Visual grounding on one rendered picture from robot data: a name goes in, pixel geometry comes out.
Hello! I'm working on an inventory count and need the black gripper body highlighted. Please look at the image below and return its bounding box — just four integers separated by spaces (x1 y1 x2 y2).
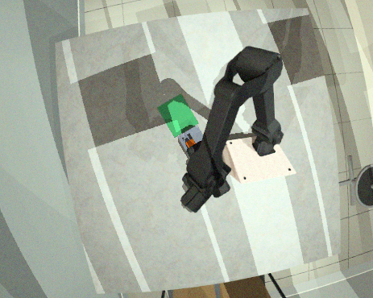
187 141 230 198

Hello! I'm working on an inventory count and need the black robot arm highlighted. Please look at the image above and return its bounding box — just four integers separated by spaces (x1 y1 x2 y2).
180 46 284 213

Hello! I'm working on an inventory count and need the orange l-shaped part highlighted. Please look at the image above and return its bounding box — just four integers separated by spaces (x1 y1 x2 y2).
186 139 195 147

